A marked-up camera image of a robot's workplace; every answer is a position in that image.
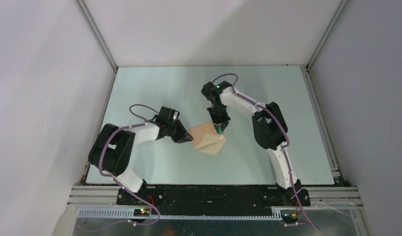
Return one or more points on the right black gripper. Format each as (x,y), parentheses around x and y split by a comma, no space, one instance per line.
(217,120)

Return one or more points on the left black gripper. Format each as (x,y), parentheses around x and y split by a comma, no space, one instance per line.
(187,136)

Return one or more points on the white green glue stick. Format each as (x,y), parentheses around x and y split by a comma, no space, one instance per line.
(220,132)

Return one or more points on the tan paper envelope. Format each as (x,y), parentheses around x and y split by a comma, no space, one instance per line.
(206,139)

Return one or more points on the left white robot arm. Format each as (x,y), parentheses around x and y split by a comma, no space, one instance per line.
(112,149)

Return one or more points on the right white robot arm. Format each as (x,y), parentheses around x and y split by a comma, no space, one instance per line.
(270,132)

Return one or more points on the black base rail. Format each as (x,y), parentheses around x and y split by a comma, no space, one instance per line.
(215,200)

